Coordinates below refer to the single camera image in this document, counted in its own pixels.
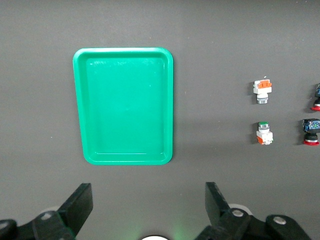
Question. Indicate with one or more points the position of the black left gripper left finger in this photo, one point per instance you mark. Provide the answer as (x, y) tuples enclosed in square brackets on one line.
[(75, 207)]

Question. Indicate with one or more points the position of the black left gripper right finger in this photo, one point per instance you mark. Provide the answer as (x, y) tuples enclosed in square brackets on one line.
[(215, 202)]

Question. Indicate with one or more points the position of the green push button switch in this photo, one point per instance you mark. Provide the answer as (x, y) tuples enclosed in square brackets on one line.
[(264, 135)]

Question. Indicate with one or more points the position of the white orange contact block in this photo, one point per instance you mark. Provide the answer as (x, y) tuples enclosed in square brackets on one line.
[(261, 91)]

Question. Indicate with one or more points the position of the green plastic tray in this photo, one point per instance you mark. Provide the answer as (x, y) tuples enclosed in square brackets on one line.
[(125, 107)]

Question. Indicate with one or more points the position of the dark grey table mat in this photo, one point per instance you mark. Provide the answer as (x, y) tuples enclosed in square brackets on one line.
[(37, 100)]

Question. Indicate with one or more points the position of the red mushroom push button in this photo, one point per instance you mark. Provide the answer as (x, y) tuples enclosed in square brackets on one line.
[(311, 130), (317, 96)]

